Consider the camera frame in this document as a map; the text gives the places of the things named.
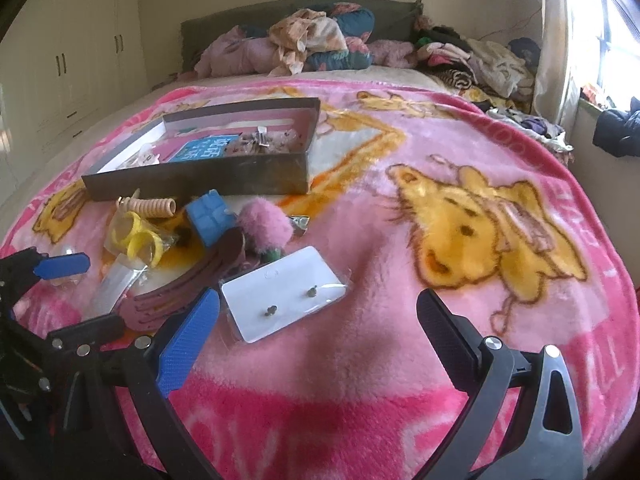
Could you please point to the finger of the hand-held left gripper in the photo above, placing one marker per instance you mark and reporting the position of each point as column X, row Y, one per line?
column 65, row 266
column 95, row 327

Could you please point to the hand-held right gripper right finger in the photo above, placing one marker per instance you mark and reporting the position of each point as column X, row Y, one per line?
column 445, row 340

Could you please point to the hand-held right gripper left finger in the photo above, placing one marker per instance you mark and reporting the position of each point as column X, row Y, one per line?
column 190, row 340

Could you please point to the clear plastic ball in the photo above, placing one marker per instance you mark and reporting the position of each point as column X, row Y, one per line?
column 67, row 249

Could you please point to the maroon leather belt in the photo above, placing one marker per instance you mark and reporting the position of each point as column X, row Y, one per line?
column 200, row 275

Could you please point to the gold hair clip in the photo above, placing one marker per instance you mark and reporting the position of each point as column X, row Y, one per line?
column 125, row 201

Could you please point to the white earring card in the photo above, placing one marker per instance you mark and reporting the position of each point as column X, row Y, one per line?
column 280, row 300

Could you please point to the pink fluffy pompom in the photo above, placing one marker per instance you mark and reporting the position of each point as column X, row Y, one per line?
column 265, row 225

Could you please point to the dark cardboard box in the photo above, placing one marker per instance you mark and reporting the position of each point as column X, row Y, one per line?
column 200, row 180

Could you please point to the pink printed blanket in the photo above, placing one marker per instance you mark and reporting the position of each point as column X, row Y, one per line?
column 375, row 260

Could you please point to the clear plastic packet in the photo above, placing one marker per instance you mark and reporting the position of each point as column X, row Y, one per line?
column 142, row 156

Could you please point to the small foil packet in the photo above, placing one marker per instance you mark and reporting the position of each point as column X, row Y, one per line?
column 300, row 224

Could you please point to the blue card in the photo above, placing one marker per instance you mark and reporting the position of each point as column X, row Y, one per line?
column 200, row 149

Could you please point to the cream wardrobe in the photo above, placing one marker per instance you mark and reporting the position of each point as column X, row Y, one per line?
column 65, row 60

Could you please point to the silver hair clip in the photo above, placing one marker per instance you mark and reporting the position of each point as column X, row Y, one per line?
column 261, row 139

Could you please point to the dark jacket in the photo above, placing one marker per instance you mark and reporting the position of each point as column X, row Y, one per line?
column 617, row 127

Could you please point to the pink quilt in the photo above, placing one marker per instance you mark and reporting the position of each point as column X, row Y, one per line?
column 240, row 52

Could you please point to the pile of clothes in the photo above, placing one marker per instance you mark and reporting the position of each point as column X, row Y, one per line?
column 215, row 25
column 490, row 65

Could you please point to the pink plush cloth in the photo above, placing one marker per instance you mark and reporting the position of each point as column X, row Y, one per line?
column 392, row 52

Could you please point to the pale curtain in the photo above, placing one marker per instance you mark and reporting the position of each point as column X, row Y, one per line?
column 555, row 35

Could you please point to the beige floral cloth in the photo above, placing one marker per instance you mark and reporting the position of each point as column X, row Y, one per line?
column 305, row 35

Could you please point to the dark blue floral quilt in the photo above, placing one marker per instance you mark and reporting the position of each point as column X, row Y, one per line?
column 357, row 22

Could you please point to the window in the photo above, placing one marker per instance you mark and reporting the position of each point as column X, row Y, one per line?
column 615, row 50

